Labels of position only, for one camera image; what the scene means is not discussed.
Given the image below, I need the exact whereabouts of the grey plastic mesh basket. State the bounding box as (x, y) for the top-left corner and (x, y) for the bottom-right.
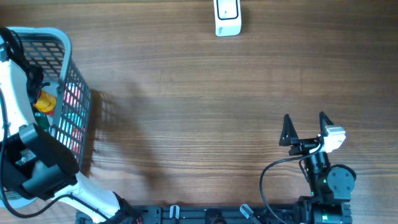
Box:
(0, 26), (93, 209)

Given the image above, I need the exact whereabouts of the green 3M gloves packet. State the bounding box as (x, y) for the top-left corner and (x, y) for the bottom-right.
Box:
(34, 112), (50, 132)

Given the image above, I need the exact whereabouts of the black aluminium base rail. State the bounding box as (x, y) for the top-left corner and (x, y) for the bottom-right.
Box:
(75, 204), (353, 224)

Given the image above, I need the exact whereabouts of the red sauce bottle green cap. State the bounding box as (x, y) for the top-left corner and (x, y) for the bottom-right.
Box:
(34, 90), (57, 116)

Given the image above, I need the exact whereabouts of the black right camera cable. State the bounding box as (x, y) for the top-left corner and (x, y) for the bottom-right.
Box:
(259, 142), (325, 224)

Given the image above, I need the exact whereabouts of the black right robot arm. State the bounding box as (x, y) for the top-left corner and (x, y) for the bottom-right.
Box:
(279, 112), (356, 224)

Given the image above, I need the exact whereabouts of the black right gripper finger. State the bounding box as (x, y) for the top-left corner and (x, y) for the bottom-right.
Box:
(319, 111), (334, 136)
(279, 114), (299, 146)

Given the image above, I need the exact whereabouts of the white barcode scanner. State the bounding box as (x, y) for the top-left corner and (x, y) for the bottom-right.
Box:
(213, 0), (242, 37)

